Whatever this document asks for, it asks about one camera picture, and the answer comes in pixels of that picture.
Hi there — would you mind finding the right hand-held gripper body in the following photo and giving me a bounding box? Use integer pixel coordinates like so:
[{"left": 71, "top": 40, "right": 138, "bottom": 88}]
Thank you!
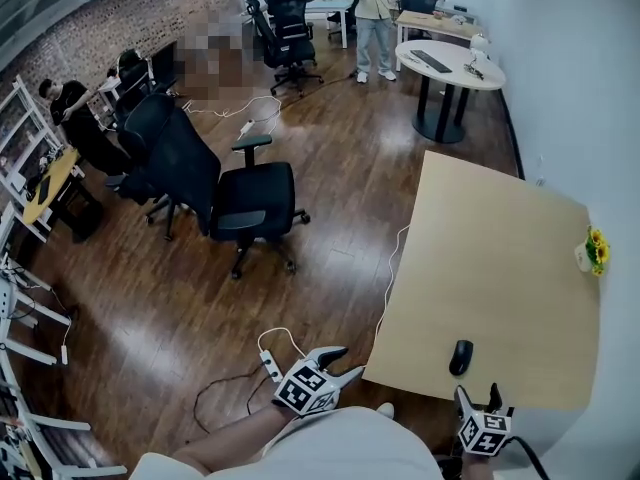
[{"left": 457, "top": 401, "right": 516, "bottom": 458}]

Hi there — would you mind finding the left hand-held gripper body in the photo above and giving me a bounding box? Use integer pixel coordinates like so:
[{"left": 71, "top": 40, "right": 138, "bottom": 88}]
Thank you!
[{"left": 272, "top": 349, "right": 347, "bottom": 419}]

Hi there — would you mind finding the black computer mouse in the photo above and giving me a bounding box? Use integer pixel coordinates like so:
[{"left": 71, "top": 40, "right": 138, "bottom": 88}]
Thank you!
[{"left": 447, "top": 338, "right": 475, "bottom": 377}]

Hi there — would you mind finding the person's right forearm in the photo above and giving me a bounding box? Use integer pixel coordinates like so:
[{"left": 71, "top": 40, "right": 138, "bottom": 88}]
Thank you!
[{"left": 462, "top": 451, "right": 499, "bottom": 480}]

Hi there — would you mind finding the person's left forearm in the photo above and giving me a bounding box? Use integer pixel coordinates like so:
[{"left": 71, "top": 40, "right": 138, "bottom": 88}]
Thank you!
[{"left": 171, "top": 401, "right": 302, "bottom": 478}]

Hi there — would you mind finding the person's white shirt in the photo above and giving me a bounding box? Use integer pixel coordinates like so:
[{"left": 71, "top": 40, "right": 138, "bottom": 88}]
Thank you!
[{"left": 128, "top": 405, "right": 447, "bottom": 480}]

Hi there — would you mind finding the white pot with sunflowers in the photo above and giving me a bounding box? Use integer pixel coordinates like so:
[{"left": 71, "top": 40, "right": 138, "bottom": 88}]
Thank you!
[{"left": 573, "top": 224, "right": 612, "bottom": 278}]

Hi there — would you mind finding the white metal rack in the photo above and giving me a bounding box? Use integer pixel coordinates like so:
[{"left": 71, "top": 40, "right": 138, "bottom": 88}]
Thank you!
[{"left": 0, "top": 202, "right": 127, "bottom": 480}]

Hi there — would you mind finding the round beige table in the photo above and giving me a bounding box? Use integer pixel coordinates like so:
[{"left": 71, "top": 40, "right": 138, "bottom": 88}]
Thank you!
[{"left": 393, "top": 38, "right": 508, "bottom": 145}]

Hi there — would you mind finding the oval yellow table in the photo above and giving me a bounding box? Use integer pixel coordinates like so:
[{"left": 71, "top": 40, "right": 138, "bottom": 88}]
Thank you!
[{"left": 21, "top": 146, "right": 105, "bottom": 245}]

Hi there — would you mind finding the rectangular wooden table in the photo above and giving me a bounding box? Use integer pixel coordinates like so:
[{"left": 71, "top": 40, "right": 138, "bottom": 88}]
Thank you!
[{"left": 395, "top": 9, "right": 486, "bottom": 45}]

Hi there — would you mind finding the white desk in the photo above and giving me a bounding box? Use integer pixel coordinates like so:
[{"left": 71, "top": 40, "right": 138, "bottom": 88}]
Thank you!
[{"left": 303, "top": 0, "right": 357, "bottom": 50}]

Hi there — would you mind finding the white shelf unit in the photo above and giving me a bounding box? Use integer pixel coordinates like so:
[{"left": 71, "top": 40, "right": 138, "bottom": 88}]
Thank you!
[{"left": 0, "top": 74, "right": 67, "bottom": 205}]

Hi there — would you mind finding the thick black cable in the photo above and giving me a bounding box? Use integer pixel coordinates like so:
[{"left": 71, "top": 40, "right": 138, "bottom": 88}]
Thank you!
[{"left": 508, "top": 435, "right": 552, "bottom": 480}]

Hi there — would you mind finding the long white cable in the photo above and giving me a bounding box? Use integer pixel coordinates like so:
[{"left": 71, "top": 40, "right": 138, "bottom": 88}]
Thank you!
[{"left": 256, "top": 224, "right": 412, "bottom": 363}]

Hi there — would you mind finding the thin black cable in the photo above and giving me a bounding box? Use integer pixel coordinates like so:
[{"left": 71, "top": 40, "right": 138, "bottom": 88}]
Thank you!
[{"left": 193, "top": 371, "right": 275, "bottom": 435}]

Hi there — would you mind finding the white power strip cable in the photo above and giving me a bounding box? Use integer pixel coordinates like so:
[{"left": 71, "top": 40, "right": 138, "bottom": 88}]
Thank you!
[{"left": 186, "top": 94, "right": 282, "bottom": 138}]

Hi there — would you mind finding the black floor cable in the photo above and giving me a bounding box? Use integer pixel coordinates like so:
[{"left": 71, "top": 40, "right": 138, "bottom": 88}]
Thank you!
[{"left": 278, "top": 69, "right": 360, "bottom": 105}]

